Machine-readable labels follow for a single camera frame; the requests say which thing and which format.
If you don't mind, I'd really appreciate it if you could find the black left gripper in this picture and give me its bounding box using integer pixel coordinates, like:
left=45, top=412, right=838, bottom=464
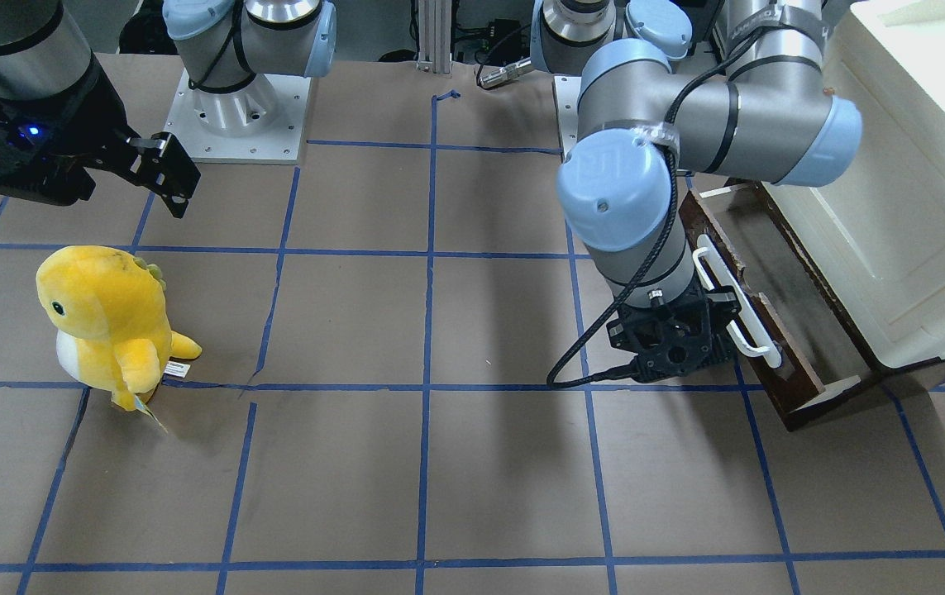
left=609, top=285, right=742, bottom=383

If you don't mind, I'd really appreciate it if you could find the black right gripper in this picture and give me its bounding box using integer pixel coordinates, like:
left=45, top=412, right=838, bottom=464
left=0, top=58, right=201, bottom=219

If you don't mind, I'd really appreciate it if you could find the dark wooden drawer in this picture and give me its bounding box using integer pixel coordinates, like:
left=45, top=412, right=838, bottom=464
left=680, top=183, right=887, bottom=431

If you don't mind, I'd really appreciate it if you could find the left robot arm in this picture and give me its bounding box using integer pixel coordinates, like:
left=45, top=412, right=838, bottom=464
left=530, top=1, right=862, bottom=388

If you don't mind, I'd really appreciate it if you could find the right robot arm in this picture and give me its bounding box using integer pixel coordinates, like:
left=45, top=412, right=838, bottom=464
left=0, top=1, right=336, bottom=218

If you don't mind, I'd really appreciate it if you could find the yellow plush toy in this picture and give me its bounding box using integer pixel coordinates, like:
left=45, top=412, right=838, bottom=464
left=35, top=245, right=203, bottom=416

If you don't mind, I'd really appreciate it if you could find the cream plastic cabinet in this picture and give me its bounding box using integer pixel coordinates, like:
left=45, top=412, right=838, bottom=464
left=768, top=1, right=945, bottom=368

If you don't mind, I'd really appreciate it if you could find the aluminium frame post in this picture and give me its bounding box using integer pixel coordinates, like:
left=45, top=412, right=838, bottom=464
left=416, top=0, right=453, bottom=78

